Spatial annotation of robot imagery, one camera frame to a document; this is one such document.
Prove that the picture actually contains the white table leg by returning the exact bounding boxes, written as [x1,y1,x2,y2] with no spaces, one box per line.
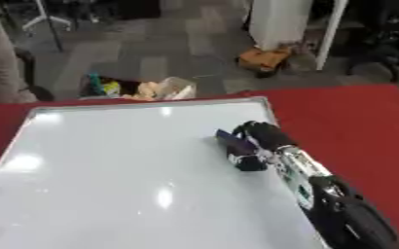
[313,0,349,72]

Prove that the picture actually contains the open bag of supplies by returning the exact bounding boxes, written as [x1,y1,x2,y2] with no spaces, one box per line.
[77,72,200,101]

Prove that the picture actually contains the white whiteboard with silver frame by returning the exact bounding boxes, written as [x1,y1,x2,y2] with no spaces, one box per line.
[0,96,335,249]

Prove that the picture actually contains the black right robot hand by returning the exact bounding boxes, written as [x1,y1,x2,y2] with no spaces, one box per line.
[225,120,299,172]

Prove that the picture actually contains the white chair base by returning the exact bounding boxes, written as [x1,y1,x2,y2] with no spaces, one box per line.
[20,0,74,33]

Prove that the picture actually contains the orange cardboard box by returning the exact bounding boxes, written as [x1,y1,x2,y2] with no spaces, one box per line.
[235,46,295,79]

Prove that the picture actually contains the white panel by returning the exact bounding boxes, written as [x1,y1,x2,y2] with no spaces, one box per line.
[247,0,315,52]

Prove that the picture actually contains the black office chair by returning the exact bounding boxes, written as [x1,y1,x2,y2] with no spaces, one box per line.
[344,0,399,84]

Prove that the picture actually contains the black tripod leg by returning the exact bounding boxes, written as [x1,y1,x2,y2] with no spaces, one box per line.
[39,0,65,53]

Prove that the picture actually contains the blue whiteboard eraser brush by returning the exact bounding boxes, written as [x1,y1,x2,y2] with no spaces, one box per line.
[213,128,261,158]

